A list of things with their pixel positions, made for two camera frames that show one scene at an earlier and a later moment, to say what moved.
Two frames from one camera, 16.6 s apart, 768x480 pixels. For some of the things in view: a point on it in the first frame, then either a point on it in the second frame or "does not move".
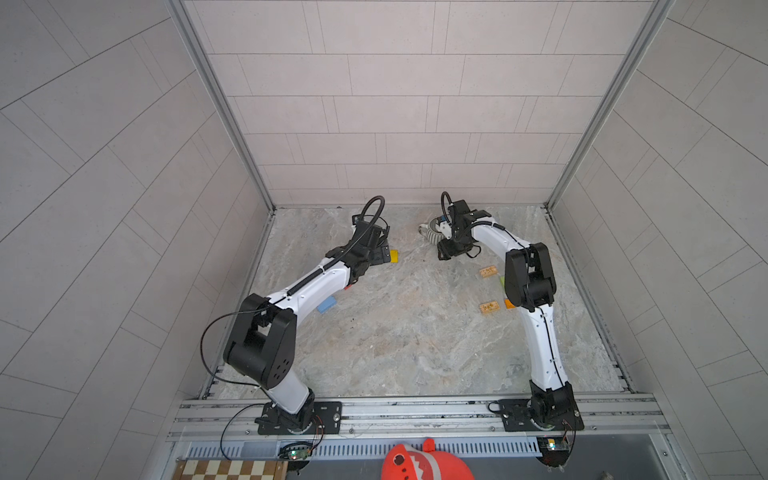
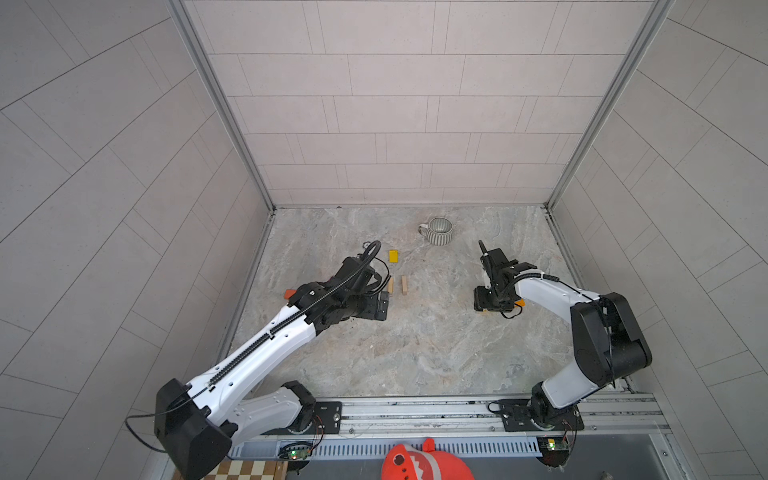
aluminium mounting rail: x=604 y=417 does not move
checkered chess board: x=215 y=469 does not move
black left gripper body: x=375 y=257 -> x=363 y=306
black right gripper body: x=456 y=244 -> x=490 y=300
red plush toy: x=407 y=462 does not move
